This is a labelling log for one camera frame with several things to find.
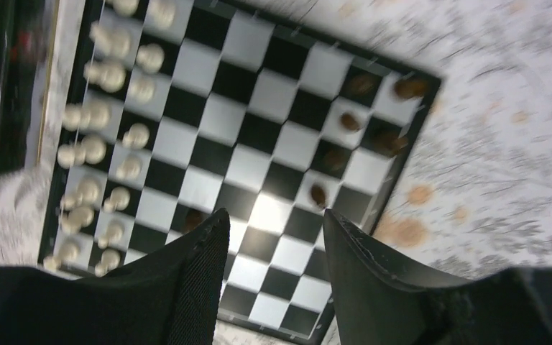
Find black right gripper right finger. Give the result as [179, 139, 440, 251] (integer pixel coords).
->
[323, 209, 468, 344]

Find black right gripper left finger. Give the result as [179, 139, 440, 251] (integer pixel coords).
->
[75, 208, 231, 345]

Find brown chess pawn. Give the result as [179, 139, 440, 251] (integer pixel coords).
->
[346, 74, 377, 96]

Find brown chess piece on board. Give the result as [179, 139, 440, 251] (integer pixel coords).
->
[322, 149, 347, 172]
[339, 112, 361, 132]
[310, 183, 328, 209]

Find row of white chess pieces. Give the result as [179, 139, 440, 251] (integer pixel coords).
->
[39, 1, 177, 277]

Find black white chess board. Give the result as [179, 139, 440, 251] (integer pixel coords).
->
[37, 0, 443, 345]

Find gold metal tin tray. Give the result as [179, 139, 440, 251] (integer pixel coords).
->
[0, 1, 60, 175]

